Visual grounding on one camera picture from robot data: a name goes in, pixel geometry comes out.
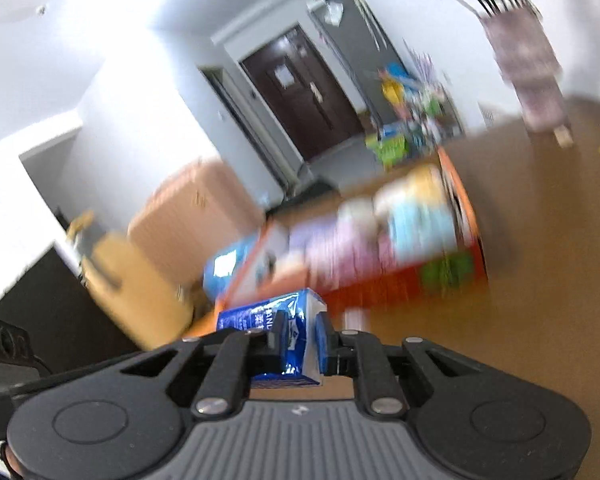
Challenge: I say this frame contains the dark brown door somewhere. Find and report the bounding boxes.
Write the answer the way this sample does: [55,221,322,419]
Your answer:
[240,25,367,162]

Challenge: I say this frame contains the grey refrigerator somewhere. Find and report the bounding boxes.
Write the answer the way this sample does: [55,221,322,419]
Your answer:
[310,0,422,127]

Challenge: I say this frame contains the yellow plush toy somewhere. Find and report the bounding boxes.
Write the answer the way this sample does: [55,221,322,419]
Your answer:
[405,167,452,207]

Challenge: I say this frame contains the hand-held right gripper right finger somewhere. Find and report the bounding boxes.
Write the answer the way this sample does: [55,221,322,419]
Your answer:
[315,312,546,417]

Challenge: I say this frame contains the light blue scrunchie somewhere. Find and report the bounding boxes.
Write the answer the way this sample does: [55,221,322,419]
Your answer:
[387,200,459,262]

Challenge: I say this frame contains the yellow toy bucket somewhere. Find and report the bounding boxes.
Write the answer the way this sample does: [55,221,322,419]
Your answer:
[382,80,406,106]

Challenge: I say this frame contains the blue wipes packet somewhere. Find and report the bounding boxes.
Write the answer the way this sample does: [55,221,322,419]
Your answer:
[203,242,261,302]

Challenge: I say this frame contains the pink suitcase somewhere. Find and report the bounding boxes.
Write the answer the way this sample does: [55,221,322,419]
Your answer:
[127,160,267,291]

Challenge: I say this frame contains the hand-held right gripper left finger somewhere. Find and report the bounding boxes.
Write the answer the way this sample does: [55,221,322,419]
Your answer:
[30,310,291,420]

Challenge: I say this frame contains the black paper bag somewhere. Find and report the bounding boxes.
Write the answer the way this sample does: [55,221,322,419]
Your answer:
[0,247,146,358]

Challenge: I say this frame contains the pink satin scrunchie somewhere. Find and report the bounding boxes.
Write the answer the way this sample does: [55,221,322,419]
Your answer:
[330,220,397,281]

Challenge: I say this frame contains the purple artificial flowers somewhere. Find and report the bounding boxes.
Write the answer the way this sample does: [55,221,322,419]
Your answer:
[410,52,448,96]

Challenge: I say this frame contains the fallen dried petal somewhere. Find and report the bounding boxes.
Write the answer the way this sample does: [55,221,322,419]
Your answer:
[552,125,576,149]

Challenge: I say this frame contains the blue tissue pack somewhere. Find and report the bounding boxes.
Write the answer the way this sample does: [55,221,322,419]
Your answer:
[216,288,328,389]

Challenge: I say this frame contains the yellow thermos jug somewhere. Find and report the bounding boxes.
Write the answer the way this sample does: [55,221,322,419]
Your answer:
[65,210,196,351]

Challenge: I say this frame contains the red cardboard box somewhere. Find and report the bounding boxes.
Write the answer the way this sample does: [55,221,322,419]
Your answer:
[215,147,489,322]

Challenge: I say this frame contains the pink ceramic vase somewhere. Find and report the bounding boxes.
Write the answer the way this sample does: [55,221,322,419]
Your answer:
[482,7,567,134]

